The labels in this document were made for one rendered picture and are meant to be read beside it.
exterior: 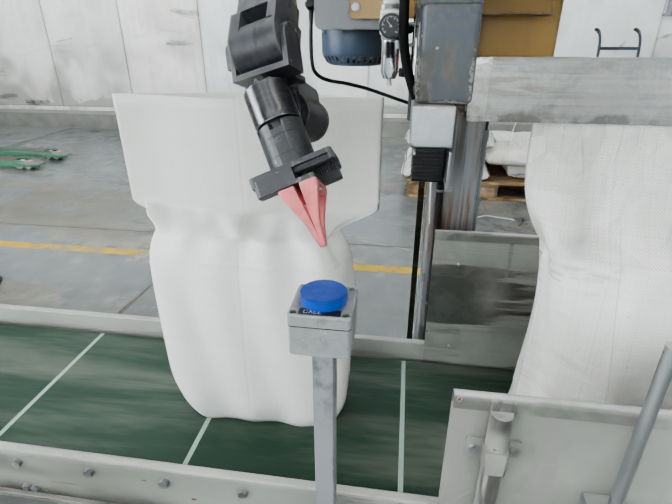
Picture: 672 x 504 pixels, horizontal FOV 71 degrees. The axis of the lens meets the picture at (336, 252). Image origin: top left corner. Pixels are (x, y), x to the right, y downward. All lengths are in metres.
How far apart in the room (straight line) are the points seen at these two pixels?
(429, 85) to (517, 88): 0.21
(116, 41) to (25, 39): 1.22
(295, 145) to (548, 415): 0.45
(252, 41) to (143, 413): 0.85
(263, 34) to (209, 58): 5.69
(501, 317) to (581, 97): 0.58
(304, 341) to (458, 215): 0.71
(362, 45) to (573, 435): 0.79
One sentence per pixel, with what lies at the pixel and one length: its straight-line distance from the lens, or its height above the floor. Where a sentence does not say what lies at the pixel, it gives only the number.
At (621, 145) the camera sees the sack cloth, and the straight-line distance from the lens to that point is 0.87.
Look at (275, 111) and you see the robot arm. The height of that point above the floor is 1.07.
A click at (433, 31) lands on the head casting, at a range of 0.63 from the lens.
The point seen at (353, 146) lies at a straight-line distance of 0.85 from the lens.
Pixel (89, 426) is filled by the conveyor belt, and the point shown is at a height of 0.38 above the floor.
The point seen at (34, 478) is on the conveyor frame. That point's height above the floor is 0.32.
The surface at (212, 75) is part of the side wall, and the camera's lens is 6.28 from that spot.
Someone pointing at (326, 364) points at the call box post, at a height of 0.75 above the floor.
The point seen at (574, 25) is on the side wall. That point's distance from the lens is 6.04.
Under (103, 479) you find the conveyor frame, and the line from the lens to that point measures 1.12.
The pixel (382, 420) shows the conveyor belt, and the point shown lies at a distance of 1.09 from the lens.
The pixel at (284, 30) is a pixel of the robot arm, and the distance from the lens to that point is 0.59.
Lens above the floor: 1.15
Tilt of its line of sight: 25 degrees down
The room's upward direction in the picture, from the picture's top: straight up
